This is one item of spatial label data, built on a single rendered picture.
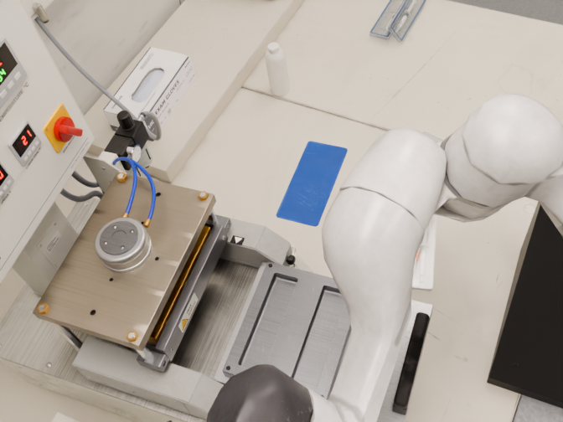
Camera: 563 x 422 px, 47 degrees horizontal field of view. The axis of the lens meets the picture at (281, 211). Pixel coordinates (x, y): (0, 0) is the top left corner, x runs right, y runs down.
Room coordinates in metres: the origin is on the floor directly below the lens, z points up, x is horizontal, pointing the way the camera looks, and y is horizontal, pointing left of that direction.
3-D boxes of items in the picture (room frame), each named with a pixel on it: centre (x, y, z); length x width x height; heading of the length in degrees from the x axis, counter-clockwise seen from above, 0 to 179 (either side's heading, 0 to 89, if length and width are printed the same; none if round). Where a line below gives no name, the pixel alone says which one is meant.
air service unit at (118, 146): (0.81, 0.25, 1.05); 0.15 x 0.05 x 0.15; 151
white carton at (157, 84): (1.19, 0.25, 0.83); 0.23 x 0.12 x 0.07; 147
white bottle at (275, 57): (1.20, -0.06, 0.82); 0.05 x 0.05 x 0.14
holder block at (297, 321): (0.43, 0.02, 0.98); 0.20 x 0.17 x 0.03; 151
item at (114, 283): (0.59, 0.26, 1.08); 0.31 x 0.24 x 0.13; 151
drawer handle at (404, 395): (0.34, -0.14, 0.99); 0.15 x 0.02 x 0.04; 151
